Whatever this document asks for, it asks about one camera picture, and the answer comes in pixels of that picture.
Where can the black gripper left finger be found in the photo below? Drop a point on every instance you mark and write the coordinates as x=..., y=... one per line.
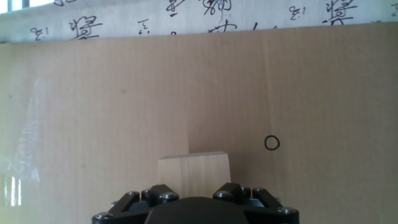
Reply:
x=124, y=207

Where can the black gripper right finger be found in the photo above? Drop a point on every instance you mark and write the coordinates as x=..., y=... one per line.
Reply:
x=267, y=207

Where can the light wooden block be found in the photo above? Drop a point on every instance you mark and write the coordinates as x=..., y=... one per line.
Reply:
x=194, y=174

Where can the brown cardboard sheet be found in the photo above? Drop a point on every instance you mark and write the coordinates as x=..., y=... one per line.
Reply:
x=124, y=109

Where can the clear tape strip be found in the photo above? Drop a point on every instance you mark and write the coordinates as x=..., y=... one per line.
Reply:
x=26, y=149

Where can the cream calligraphy print cloth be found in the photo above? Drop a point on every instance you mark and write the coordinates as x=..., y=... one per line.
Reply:
x=124, y=18

